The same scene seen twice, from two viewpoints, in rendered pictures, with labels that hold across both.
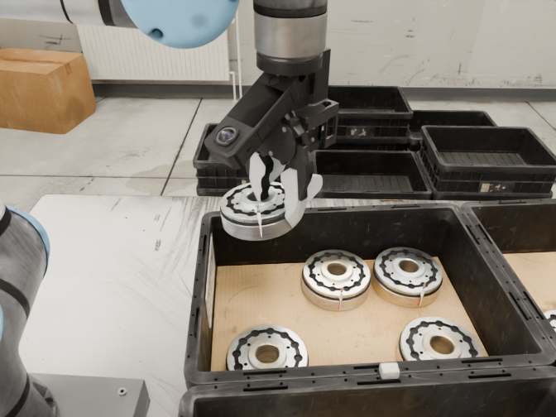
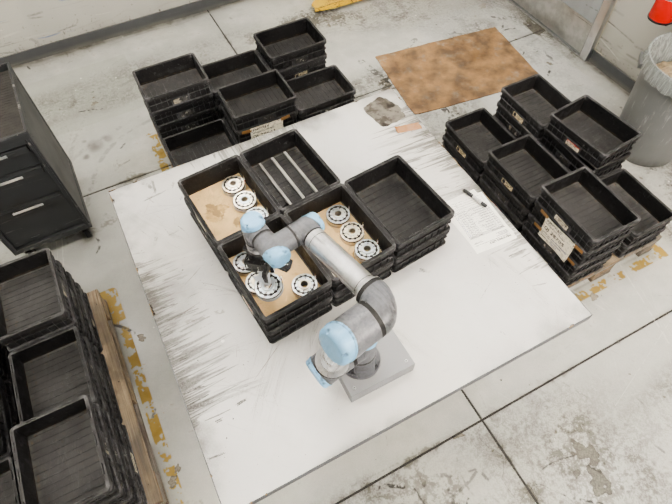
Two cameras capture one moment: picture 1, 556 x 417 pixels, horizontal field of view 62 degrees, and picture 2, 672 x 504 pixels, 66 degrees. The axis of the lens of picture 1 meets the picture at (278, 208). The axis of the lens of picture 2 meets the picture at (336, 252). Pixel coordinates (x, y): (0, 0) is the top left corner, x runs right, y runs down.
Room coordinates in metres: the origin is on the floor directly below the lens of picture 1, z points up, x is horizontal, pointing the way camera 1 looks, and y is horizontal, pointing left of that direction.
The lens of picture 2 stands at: (0.73, 0.96, 2.62)
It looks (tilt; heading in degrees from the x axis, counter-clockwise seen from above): 57 degrees down; 242
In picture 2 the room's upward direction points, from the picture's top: 1 degrees counter-clockwise
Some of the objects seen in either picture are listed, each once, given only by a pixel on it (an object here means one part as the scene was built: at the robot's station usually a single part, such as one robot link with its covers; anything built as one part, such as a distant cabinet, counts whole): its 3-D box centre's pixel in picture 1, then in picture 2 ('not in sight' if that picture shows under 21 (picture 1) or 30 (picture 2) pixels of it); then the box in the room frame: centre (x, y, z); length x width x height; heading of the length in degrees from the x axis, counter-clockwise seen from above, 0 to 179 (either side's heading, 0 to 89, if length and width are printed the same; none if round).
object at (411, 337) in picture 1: (440, 348); not in sight; (0.37, -0.21, 0.86); 0.10 x 0.10 x 0.01
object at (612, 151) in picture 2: not in sight; (579, 153); (-1.56, -0.24, 0.37); 0.42 x 0.34 x 0.46; 88
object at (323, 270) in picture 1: (336, 270); not in sight; (0.51, -0.09, 0.86); 0.05 x 0.05 x 0.01
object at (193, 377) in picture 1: (348, 280); (273, 265); (0.44, -0.09, 0.92); 0.40 x 0.30 x 0.02; 94
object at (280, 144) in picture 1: (292, 103); (258, 256); (0.50, -0.02, 1.13); 0.09 x 0.08 x 0.12; 138
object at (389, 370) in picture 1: (389, 370); not in sight; (0.29, -0.11, 0.94); 0.02 x 0.01 x 0.01; 94
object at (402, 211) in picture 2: not in sight; (397, 206); (-0.16, -0.13, 0.87); 0.40 x 0.30 x 0.11; 94
